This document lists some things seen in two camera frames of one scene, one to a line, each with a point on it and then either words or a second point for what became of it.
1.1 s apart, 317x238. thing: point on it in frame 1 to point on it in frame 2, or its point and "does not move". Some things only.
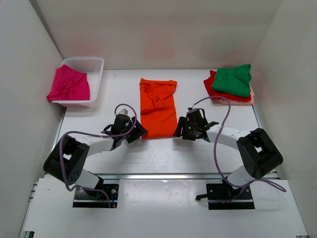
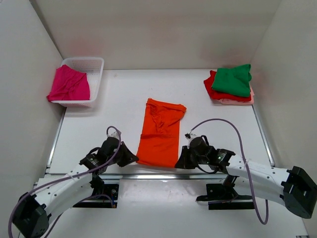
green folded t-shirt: [236, 80] does not move
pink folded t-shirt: [224, 101] does not move
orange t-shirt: [158, 114] to [160, 136]
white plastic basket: [93, 67] does not move
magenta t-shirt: [69, 85] does not move
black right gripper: [178, 132] to [184, 162]
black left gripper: [138, 131] to [129, 157]
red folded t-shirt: [214, 92] does not move
